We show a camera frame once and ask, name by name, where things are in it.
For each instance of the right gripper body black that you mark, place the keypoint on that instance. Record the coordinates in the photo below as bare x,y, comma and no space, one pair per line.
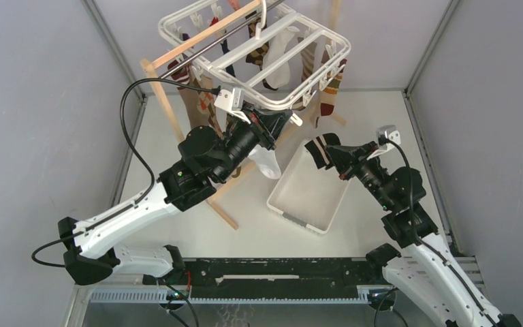
368,170

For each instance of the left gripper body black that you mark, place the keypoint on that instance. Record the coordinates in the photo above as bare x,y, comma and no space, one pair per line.
263,136

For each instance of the white hanger clip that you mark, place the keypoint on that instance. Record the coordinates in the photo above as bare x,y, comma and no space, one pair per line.
295,119

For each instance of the black sock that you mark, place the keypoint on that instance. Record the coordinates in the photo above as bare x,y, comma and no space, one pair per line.
317,149

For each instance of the white plastic clip hanger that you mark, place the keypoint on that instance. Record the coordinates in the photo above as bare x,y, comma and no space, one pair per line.
275,56

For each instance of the beige orange argyle sock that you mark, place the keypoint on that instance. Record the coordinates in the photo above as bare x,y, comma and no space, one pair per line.
206,102

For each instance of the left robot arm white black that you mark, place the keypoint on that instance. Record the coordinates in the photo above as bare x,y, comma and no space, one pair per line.
94,246

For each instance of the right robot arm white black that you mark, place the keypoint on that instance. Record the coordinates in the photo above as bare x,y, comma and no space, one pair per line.
423,267

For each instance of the white plastic basket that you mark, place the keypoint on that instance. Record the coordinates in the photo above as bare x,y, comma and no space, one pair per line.
306,195

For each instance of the brown yellow argyle sock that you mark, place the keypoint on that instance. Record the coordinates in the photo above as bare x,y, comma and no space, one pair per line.
256,57

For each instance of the metal hanging rod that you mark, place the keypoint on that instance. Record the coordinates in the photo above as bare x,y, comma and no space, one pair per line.
247,14

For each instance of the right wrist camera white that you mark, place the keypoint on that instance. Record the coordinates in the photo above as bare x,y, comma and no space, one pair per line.
388,138

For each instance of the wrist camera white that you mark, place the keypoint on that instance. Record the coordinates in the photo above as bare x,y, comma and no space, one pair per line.
230,101
388,138

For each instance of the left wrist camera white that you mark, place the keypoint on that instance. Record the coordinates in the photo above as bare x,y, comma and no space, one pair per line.
230,101

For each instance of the white cable duct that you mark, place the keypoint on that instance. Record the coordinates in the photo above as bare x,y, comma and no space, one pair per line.
154,296

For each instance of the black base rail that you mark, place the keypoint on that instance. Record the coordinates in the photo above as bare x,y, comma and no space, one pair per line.
273,276

